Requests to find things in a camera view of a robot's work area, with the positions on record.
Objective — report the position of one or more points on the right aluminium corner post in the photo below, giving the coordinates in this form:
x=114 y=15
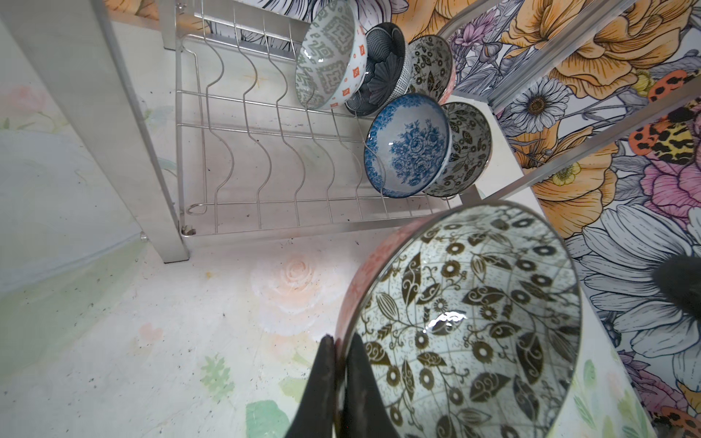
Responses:
x=591 y=20

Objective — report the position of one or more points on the green geometric pattern bowl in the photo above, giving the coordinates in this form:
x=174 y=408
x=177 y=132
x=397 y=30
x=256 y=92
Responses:
x=332 y=60

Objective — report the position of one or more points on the silver metal dish rack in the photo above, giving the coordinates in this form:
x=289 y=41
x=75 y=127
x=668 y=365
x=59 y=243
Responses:
x=86 y=101

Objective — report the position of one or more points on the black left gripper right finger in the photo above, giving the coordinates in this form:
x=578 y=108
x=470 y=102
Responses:
x=363 y=412

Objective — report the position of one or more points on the dark blue petal bowl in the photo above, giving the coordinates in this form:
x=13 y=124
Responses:
x=388 y=70

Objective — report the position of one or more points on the black floral pattern bowl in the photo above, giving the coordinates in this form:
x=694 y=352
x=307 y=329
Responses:
x=471 y=319

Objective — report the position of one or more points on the pink rimmed patterned bowl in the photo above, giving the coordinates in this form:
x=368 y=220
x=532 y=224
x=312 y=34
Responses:
x=433 y=71

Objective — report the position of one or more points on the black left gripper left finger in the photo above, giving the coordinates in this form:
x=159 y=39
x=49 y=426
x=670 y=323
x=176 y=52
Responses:
x=314 y=418

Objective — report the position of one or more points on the blue white floral bowl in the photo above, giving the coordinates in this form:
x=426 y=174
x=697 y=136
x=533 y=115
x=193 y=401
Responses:
x=407 y=147

